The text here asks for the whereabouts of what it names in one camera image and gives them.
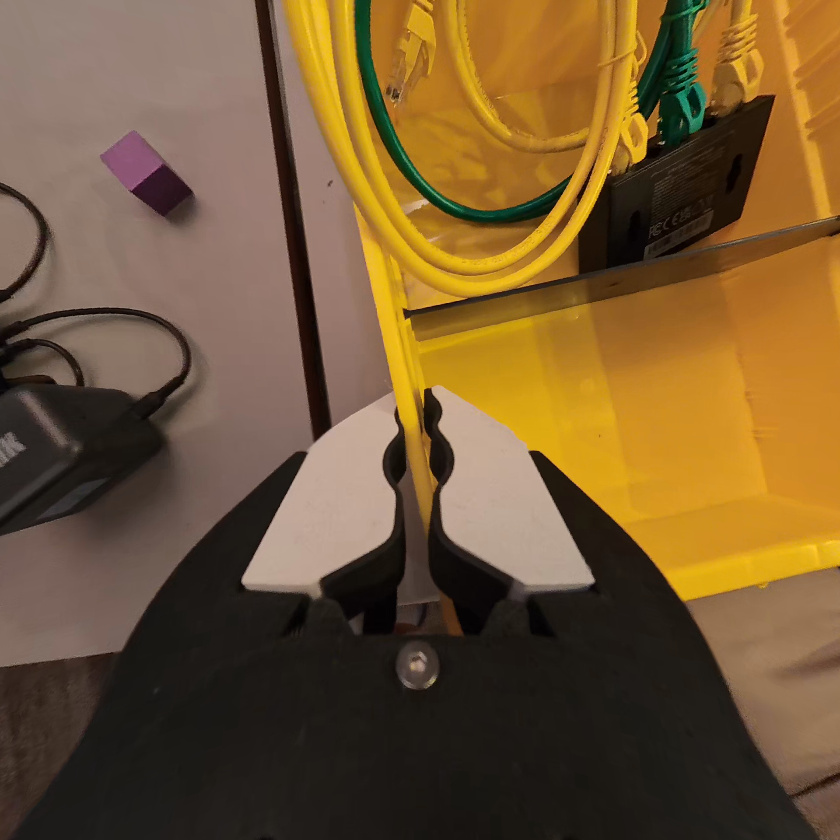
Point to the yellow storage bin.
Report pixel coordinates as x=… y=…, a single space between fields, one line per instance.
x=656 y=426

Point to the purple block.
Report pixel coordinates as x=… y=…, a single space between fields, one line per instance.
x=141 y=170

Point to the black ethernet switch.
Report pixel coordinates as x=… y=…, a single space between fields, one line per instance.
x=682 y=190

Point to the black power adapter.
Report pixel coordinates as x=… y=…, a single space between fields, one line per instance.
x=65 y=446

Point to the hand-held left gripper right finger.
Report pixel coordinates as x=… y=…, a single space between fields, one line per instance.
x=505 y=518

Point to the black bin divider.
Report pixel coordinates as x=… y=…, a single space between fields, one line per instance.
x=656 y=279

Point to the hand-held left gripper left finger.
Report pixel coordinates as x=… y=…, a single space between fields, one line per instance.
x=328 y=518

